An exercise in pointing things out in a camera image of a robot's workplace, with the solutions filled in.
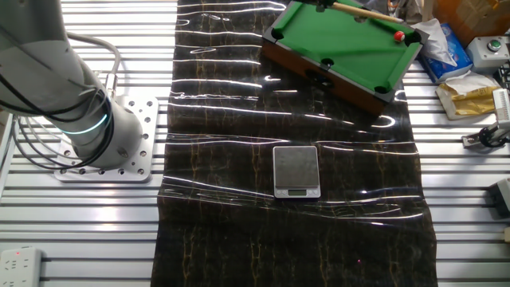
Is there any wooden pool cue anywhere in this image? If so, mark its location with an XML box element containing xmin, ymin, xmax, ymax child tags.
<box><xmin>296</xmin><ymin>0</ymin><xmax>404</xmax><ymax>24</ymax></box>

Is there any green mini pool table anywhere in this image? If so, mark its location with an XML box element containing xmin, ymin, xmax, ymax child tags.
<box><xmin>261</xmin><ymin>0</ymin><xmax>430</xmax><ymax>117</ymax></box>

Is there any blue tissue pack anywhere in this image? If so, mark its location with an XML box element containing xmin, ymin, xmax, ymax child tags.
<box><xmin>412</xmin><ymin>18</ymin><xmax>474</xmax><ymax>85</ymax></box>

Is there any brown cardboard box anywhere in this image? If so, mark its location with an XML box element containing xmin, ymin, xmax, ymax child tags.
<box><xmin>432</xmin><ymin>0</ymin><xmax>510</xmax><ymax>47</ymax></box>

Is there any silver digital kitchen scale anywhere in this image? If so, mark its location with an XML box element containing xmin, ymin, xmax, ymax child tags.
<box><xmin>272</xmin><ymin>145</ymin><xmax>322</xmax><ymax>199</ymax></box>

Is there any green button control box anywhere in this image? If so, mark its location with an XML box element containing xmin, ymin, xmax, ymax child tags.
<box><xmin>465</xmin><ymin>34</ymin><xmax>510</xmax><ymax>73</ymax></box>

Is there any yellow and white crumpled bag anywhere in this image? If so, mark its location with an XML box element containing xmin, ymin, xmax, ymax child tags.
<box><xmin>435</xmin><ymin>71</ymin><xmax>502</xmax><ymax>121</ymax></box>

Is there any silver ribbed device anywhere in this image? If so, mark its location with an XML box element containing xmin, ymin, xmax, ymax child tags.
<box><xmin>492</xmin><ymin>88</ymin><xmax>510</xmax><ymax>125</ymax></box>

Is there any black marble pattern mat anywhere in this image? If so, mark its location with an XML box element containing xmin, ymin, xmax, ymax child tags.
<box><xmin>150</xmin><ymin>0</ymin><xmax>438</xmax><ymax>287</ymax></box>

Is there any dark grey box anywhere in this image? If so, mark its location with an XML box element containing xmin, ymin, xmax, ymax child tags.
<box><xmin>488</xmin><ymin>178</ymin><xmax>510</xmax><ymax>218</ymax></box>

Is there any white power strip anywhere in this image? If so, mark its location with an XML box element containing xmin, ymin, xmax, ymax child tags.
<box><xmin>0</xmin><ymin>246</ymin><xmax>43</xmax><ymax>287</ymax></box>

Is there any silver mounting bracket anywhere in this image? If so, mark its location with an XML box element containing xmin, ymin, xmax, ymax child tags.
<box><xmin>461</xmin><ymin>121</ymin><xmax>510</xmax><ymax>149</ymax></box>

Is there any thick grey cable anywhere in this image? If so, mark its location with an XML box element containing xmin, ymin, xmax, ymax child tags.
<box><xmin>65</xmin><ymin>31</ymin><xmax>123</xmax><ymax>99</ymax></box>

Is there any black cable loop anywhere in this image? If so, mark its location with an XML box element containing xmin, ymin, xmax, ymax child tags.
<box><xmin>477</xmin><ymin>125</ymin><xmax>499</xmax><ymax>148</ymax></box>

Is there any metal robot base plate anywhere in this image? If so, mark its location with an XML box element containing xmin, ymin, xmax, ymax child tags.
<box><xmin>53</xmin><ymin>95</ymin><xmax>160</xmax><ymax>184</ymax></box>

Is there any black cable bundle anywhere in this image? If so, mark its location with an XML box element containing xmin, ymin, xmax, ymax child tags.
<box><xmin>0</xmin><ymin>71</ymin><xmax>117</xmax><ymax>173</ymax></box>

